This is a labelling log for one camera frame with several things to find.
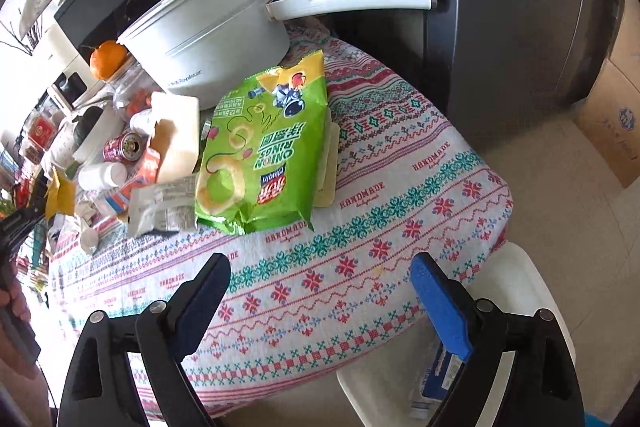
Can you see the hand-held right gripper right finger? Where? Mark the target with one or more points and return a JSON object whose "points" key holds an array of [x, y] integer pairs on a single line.
{"points": [[441, 304]]}

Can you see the person's left hand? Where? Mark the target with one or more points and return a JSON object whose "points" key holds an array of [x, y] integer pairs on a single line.
{"points": [[15, 302]]}

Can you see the red labelled jar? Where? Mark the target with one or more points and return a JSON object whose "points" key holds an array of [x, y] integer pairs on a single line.
{"points": [[40, 133]]}

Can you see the yellow wrapper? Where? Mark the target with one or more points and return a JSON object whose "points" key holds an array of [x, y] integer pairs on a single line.
{"points": [[62, 197]]}

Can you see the large tangerine with stem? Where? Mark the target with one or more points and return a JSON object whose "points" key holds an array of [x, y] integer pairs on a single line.
{"points": [[107, 59]]}

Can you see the white plastic chair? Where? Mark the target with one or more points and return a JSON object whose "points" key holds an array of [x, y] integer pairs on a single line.
{"points": [[510, 277]]}

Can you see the white grey food wrapper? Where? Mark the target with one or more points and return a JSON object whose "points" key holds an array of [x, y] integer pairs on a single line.
{"points": [[160, 207]]}

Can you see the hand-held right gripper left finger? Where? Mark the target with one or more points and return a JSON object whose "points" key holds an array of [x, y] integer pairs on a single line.
{"points": [[196, 314]]}

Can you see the green snack bag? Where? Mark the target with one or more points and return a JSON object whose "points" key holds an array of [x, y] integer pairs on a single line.
{"points": [[250, 157]]}

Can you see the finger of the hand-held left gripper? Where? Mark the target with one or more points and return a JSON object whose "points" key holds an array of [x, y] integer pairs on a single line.
{"points": [[20, 222]]}

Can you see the plain white bottle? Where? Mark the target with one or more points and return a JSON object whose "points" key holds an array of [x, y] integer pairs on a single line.
{"points": [[102, 176]]}

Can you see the cardboard box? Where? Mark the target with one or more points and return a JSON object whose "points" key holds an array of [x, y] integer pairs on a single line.
{"points": [[615, 107]]}

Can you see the blue box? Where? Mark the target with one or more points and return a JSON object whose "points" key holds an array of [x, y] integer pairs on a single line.
{"points": [[440, 382]]}

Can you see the cream paper carton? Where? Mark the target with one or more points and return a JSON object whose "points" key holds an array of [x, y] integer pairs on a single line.
{"points": [[177, 137]]}

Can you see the glass teapot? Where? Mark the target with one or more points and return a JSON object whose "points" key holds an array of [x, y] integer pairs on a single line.
{"points": [[131, 84]]}

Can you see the orange and white carton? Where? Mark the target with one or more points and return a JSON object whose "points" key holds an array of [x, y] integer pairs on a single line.
{"points": [[142, 179]]}

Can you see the cream countertop appliance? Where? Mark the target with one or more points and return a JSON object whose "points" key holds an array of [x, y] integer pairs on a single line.
{"points": [[55, 57]]}

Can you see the patterned knit-print tablecloth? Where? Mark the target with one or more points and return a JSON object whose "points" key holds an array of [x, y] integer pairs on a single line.
{"points": [[325, 267]]}

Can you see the white bottle with green print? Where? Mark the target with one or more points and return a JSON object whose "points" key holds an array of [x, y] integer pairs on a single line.
{"points": [[142, 121]]}

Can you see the red cartoon drink can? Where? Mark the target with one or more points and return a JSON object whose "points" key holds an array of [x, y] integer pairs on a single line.
{"points": [[122, 149]]}

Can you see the dark green squash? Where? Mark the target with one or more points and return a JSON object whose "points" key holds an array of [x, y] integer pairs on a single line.
{"points": [[87, 124]]}

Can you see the white electric cooking pot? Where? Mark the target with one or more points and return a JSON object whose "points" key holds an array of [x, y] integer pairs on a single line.
{"points": [[200, 52]]}

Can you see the dark grey refrigerator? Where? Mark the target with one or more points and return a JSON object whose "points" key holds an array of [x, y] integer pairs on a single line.
{"points": [[500, 32]]}

